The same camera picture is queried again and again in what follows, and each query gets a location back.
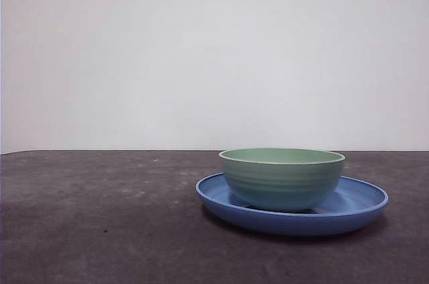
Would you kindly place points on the green ribbed bowl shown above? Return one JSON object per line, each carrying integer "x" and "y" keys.
{"x": 281, "y": 183}

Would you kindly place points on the blue round plate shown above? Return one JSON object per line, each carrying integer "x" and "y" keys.
{"x": 285, "y": 224}

